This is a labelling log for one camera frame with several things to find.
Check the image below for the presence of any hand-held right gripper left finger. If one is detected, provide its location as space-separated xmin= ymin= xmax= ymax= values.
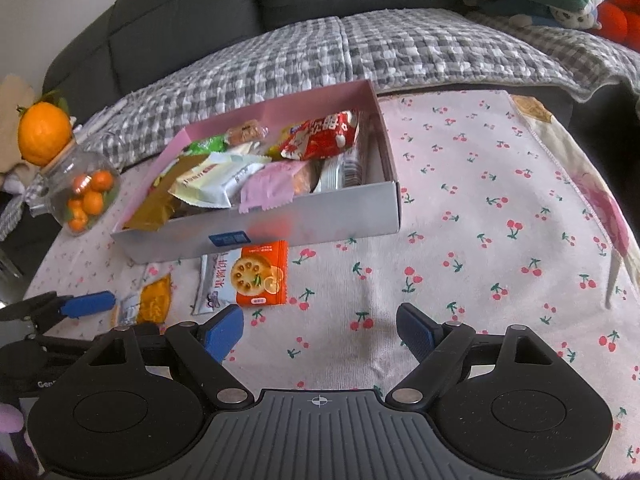
xmin=60 ymin=304 xmax=251 ymax=406

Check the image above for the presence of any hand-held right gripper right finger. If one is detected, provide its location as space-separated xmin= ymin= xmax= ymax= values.
xmin=385 ymin=304 xmax=576 ymax=406

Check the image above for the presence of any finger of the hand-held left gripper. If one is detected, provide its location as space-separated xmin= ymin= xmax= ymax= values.
xmin=30 ymin=290 xmax=117 ymax=333
xmin=0 ymin=291 xmax=61 ymax=321

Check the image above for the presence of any clear packet with orange snack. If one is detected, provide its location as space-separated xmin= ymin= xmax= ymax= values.
xmin=112 ymin=265 xmax=173 ymax=326

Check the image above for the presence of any orange and white biscuit packet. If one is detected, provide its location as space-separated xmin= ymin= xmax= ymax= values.
xmin=192 ymin=240 xmax=290 ymax=316

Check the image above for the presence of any golden snack packet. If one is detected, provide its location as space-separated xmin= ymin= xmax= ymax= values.
xmin=122 ymin=156 xmax=211 ymax=232

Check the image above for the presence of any pink cardboard box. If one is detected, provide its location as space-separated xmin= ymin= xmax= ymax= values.
xmin=111 ymin=79 xmax=401 ymax=265

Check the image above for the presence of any cream white snack packet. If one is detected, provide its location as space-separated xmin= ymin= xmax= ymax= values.
xmin=168 ymin=152 xmax=271 ymax=209

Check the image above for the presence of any pink snack packet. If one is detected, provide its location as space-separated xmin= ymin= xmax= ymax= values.
xmin=239 ymin=160 xmax=321 ymax=213

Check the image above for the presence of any long silver snack packet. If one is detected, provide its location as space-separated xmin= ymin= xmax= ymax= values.
xmin=315 ymin=152 xmax=368 ymax=193

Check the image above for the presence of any green snack packet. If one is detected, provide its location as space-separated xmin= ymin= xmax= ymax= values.
xmin=182 ymin=136 xmax=231 ymax=157

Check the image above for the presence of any small brown snack packet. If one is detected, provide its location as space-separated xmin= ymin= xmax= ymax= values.
xmin=225 ymin=119 xmax=268 ymax=145

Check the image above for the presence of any red snack packet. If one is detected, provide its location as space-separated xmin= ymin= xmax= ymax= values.
xmin=279 ymin=111 xmax=361 ymax=161

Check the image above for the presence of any cluster of small oranges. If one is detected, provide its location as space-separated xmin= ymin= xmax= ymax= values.
xmin=66 ymin=170 xmax=116 ymax=233

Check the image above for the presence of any glass jar with wooden lid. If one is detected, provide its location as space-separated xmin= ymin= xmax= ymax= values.
xmin=30 ymin=142 xmax=121 ymax=237

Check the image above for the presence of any cherry print tablecloth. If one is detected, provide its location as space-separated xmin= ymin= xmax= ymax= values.
xmin=22 ymin=89 xmax=640 ymax=480

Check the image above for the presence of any large orange with leaves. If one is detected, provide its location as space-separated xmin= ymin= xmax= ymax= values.
xmin=17 ymin=91 xmax=73 ymax=167

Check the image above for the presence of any beige fluffy cloth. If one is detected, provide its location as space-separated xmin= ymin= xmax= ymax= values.
xmin=0 ymin=74 xmax=38 ymax=176

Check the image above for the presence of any cream floral cloth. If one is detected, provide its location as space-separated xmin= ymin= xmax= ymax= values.
xmin=510 ymin=94 xmax=640 ymax=311

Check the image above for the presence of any grey checked blanket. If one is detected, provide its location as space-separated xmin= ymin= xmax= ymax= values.
xmin=0 ymin=7 xmax=640 ymax=241

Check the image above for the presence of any white plush toy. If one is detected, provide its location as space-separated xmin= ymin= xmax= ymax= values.
xmin=550 ymin=2 xmax=601 ymax=31

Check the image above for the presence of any red plush toy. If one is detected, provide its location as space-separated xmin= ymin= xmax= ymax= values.
xmin=590 ymin=0 xmax=640 ymax=51

